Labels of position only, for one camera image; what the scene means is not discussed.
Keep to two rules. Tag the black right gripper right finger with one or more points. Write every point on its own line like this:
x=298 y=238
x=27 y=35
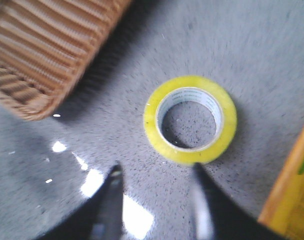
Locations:
x=217 y=217

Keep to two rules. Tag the yellow wicker basket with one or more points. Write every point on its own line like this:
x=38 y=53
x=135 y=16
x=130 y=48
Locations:
x=283 y=211

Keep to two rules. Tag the yellow packing tape roll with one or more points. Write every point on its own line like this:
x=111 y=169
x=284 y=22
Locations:
x=197 y=89

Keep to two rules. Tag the brown wicker basket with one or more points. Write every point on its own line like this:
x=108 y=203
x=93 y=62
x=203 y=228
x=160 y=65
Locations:
x=46 y=47

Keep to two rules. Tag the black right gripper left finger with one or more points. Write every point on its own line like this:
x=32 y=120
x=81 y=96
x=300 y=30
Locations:
x=100 y=217

